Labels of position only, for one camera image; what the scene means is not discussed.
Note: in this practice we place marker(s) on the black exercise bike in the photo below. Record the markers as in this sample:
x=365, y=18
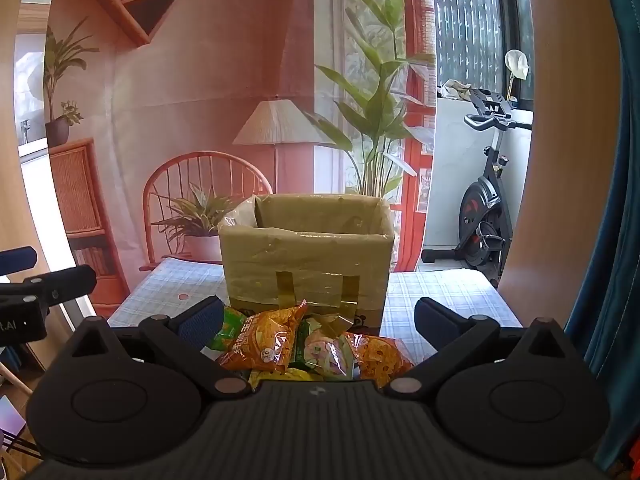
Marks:
x=477, y=205

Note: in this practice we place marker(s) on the window with metal grille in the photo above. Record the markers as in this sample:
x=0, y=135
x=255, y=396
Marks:
x=465, y=20

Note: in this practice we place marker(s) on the purple sheet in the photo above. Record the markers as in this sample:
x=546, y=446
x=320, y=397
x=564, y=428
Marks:
x=11, y=417

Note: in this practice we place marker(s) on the white plastic bag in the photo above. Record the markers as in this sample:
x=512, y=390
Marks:
x=517, y=62

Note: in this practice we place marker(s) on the plain yellow snack packet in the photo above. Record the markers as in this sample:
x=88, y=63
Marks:
x=280, y=376

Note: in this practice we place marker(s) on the green pink snack packet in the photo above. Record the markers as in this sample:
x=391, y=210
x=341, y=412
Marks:
x=325, y=350

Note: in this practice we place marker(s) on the teal curtain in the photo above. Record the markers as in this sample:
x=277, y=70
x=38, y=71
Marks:
x=615, y=210

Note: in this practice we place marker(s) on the crumpled cloth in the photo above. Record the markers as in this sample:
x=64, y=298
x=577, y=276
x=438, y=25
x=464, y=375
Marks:
x=455, y=90

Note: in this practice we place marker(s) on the white marble partition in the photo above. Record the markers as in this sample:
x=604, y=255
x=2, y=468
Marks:
x=450, y=170

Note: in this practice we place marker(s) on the orange crinkled snack packet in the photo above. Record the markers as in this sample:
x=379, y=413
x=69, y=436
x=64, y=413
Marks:
x=380, y=357

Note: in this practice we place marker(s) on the blue plaid tablecloth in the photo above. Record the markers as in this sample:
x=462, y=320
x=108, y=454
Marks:
x=475, y=290

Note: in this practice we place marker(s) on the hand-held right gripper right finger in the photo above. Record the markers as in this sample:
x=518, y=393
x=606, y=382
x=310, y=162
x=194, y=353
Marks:
x=434, y=322

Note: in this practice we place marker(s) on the small green snack packet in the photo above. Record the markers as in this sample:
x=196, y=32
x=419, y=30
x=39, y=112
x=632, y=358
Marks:
x=227, y=330

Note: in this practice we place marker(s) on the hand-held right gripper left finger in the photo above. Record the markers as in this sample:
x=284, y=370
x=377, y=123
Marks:
x=202, y=322

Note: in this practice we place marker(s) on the taped cardboard box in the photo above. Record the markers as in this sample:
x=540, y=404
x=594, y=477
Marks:
x=305, y=255

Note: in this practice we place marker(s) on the brown wooden panel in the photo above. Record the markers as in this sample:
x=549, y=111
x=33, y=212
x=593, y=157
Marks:
x=565, y=160

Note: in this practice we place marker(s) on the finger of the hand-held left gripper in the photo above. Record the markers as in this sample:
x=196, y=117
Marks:
x=17, y=260
x=60, y=282

